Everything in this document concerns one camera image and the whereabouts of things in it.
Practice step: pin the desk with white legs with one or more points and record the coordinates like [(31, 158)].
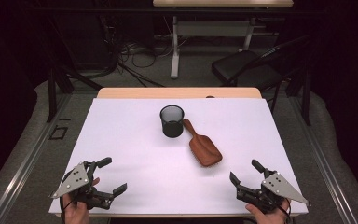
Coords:
[(211, 29)]

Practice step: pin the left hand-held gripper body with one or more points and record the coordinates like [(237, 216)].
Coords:
[(76, 180)]

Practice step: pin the white paper sheet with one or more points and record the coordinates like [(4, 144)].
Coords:
[(130, 140)]

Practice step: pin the metal floor rail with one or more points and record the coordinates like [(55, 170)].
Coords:
[(325, 165), (31, 157)]

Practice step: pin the black mesh cup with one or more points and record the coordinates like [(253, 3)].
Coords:
[(171, 129)]

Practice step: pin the black metal stand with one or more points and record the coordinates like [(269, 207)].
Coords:
[(52, 93)]

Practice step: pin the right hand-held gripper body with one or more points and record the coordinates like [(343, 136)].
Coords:
[(276, 186)]

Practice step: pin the person's right hand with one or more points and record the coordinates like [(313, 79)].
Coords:
[(272, 218)]

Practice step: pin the person's left hand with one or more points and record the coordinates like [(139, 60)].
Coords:
[(76, 214)]

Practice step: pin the black chair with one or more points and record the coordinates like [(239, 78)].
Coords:
[(239, 67)]

